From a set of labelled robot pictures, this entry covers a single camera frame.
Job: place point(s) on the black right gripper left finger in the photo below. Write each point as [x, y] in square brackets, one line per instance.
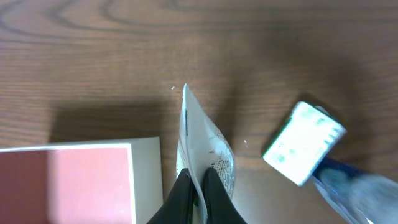
[178, 207]

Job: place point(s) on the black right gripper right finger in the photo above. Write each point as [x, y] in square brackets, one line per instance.
[220, 208]

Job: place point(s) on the white shampoo tube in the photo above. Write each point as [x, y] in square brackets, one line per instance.
[202, 145]

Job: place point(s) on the green white soap box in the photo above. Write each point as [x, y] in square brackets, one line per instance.
[303, 142]

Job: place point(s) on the blue pump soap bottle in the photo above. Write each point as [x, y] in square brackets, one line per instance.
[356, 195]

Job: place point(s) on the white box pink interior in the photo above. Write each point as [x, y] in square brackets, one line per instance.
[116, 181]

